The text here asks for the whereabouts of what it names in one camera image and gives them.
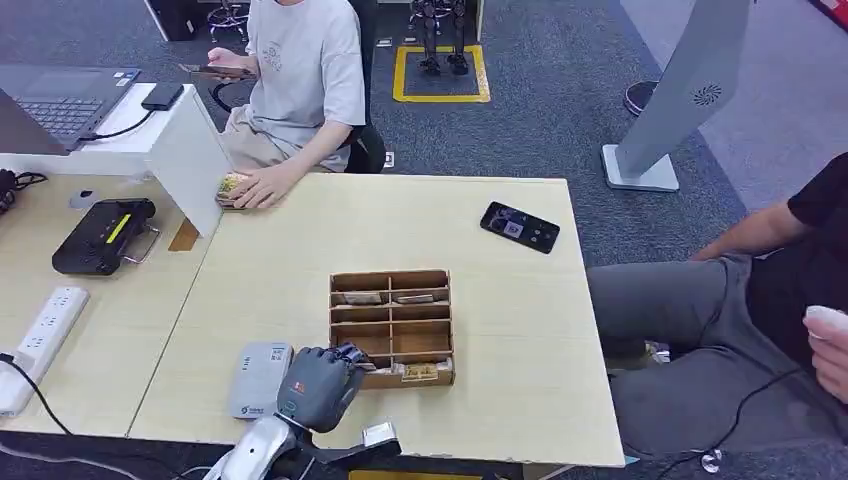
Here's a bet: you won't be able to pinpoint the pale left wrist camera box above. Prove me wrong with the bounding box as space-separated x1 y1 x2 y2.
309 421 403 466

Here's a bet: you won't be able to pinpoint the cards in box end slot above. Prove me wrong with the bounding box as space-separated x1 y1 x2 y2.
362 359 454 385

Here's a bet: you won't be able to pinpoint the metal stool base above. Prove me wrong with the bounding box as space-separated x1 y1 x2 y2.
206 0 252 45

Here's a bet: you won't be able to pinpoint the person in black shirt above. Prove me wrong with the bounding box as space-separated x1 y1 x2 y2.
586 152 848 460

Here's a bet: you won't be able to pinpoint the shiny metal floor fitting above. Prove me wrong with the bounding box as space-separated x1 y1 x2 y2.
685 447 725 476

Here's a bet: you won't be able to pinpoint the black cable bundle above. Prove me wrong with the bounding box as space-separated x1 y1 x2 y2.
0 168 49 217

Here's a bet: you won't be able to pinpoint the grey laptop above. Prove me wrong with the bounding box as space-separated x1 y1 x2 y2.
0 64 142 158

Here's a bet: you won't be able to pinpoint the black smartphone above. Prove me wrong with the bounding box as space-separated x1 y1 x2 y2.
479 201 562 256

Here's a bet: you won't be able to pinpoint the black adapter cable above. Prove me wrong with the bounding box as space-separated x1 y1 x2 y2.
79 109 156 144

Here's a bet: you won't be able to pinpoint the white desk riser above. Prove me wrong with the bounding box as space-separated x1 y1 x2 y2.
0 82 233 238

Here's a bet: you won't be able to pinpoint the brown wooden block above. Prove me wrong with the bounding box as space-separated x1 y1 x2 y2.
167 218 201 254

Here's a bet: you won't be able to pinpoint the dark phone in person's hand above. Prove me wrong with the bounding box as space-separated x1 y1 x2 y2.
178 62 258 83

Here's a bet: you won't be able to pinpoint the black device with yellow stripe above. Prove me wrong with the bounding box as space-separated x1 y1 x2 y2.
51 197 163 278

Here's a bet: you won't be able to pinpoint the person in white shirt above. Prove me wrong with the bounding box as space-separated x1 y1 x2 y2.
198 0 369 212

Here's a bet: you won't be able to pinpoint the round black floor base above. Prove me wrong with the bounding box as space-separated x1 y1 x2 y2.
622 80 661 119

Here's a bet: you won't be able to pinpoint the red object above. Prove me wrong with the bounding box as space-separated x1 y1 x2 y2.
804 0 848 31

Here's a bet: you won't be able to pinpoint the black robot legs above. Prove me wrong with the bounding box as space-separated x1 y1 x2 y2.
410 0 472 77

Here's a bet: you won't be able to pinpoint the black cabinet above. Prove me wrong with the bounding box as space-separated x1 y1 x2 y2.
144 0 217 43

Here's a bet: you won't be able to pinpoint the yellow floor tape square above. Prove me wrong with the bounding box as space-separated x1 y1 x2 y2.
392 44 492 105

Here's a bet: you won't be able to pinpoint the black power adapter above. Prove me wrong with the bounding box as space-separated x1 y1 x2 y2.
140 81 186 113

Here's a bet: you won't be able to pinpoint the black floor cable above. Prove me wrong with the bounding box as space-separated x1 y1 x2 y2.
655 360 848 480

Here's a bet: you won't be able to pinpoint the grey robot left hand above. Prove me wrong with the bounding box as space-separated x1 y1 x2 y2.
276 342 373 436

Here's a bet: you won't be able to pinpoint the grey card reader device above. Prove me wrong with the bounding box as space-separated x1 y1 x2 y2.
227 341 295 421

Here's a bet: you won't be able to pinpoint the wooden card box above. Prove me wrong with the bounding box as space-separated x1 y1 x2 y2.
328 268 457 391

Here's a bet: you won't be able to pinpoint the black office chair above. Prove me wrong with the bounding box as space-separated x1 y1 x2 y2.
343 0 390 176

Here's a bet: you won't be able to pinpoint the white kiosk stand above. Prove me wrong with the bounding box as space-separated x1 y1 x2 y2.
600 0 755 194

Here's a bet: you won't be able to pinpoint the white power strip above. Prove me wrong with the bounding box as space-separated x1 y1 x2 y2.
0 285 91 419

